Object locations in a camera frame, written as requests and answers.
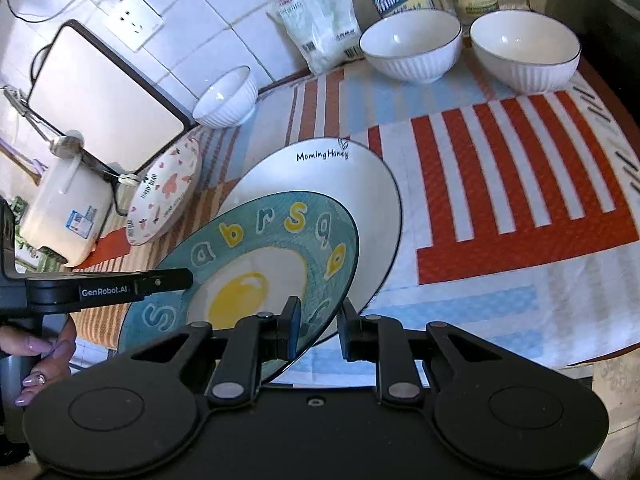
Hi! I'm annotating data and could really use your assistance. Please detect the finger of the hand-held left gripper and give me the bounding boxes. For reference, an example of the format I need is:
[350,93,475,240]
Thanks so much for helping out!
[136,267,194,304]

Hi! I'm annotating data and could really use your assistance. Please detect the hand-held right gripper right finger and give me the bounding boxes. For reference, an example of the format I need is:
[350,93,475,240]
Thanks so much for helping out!
[337,297,506,407]

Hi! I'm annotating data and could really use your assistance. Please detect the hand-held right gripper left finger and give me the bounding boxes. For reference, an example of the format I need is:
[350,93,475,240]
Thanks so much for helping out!
[131,296,302,408]

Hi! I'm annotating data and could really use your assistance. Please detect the teal letter plate with egg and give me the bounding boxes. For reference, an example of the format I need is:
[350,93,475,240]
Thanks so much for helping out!
[117,191,360,383]

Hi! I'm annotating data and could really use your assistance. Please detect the white ribbed bowl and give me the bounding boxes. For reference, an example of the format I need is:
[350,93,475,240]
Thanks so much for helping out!
[469,10,582,95]
[359,9,463,84]
[192,66,259,129]

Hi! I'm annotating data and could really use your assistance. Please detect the person's left hand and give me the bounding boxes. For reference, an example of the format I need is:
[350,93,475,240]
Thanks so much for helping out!
[0,317,77,407]

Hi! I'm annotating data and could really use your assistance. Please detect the green patterned cloth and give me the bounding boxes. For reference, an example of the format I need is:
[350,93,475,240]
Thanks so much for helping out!
[0,195,68,273]

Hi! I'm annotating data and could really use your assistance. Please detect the white rice cooker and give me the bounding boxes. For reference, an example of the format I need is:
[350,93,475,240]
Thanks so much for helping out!
[19,130,113,267]

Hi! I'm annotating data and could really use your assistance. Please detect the white floral plate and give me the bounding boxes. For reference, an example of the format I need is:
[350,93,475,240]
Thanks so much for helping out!
[125,127,201,247]

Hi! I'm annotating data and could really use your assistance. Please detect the large white plate dark rim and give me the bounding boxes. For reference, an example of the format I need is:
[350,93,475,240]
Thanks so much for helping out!
[217,137,403,347]

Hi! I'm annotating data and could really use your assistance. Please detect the striped tablecloth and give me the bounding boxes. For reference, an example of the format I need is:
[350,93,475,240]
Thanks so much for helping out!
[70,60,640,376]

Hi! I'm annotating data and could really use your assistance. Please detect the white plastic bag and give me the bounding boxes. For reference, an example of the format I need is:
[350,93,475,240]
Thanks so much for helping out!
[274,0,363,75]

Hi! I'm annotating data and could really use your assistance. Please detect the dark grey container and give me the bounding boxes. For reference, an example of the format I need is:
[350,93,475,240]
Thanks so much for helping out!
[544,0,640,86]

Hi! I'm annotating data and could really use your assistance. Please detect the metal utensil handle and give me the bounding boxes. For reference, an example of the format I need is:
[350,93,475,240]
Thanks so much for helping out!
[0,85,57,145]

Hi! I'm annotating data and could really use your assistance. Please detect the white wall socket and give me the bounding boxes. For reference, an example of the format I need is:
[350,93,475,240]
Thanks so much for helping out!
[104,0,165,52]

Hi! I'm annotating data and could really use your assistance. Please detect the thin black cable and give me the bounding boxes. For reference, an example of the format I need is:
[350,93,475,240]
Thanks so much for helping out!
[7,0,123,23]

